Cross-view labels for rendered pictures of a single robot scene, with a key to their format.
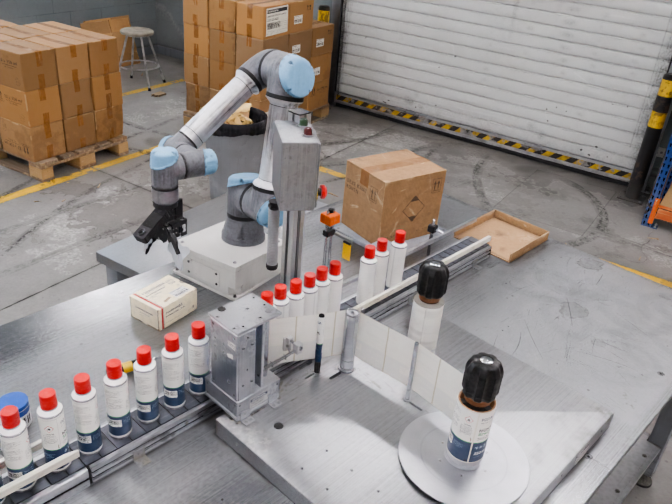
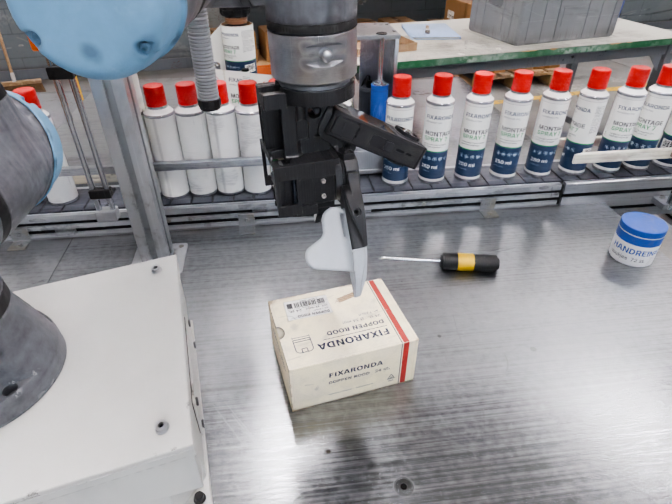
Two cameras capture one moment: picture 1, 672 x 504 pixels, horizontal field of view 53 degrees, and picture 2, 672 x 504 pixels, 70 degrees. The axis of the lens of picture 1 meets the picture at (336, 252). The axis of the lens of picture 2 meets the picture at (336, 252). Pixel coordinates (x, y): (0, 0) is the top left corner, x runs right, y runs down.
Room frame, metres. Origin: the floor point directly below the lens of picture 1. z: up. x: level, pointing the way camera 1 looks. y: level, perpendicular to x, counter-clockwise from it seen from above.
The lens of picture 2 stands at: (2.04, 0.81, 1.33)
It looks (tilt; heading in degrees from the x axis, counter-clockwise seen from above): 36 degrees down; 222
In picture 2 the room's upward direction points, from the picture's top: straight up
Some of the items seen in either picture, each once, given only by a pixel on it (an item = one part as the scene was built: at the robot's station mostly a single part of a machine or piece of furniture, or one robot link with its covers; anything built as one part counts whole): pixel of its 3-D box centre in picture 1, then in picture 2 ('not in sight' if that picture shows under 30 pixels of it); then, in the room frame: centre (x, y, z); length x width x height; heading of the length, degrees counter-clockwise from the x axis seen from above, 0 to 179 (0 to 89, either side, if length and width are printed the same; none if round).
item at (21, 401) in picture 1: (14, 412); (637, 239); (1.19, 0.74, 0.87); 0.07 x 0.07 x 0.07
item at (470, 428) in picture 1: (474, 410); (237, 35); (1.15, -0.34, 1.04); 0.09 x 0.09 x 0.29
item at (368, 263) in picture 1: (367, 275); (45, 148); (1.78, -0.10, 0.98); 0.05 x 0.05 x 0.20
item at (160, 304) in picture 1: (164, 302); (339, 340); (1.70, 0.51, 0.87); 0.16 x 0.12 x 0.07; 149
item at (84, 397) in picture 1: (86, 413); (549, 124); (1.08, 0.51, 0.98); 0.05 x 0.05 x 0.20
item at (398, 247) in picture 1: (396, 259); not in sight; (1.90, -0.20, 0.98); 0.05 x 0.05 x 0.20
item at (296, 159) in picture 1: (295, 165); not in sight; (1.65, 0.13, 1.38); 0.17 x 0.10 x 0.19; 14
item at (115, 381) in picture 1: (117, 398); (512, 126); (1.14, 0.46, 0.98); 0.05 x 0.05 x 0.20
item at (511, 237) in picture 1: (501, 234); not in sight; (2.43, -0.66, 0.85); 0.30 x 0.26 x 0.04; 139
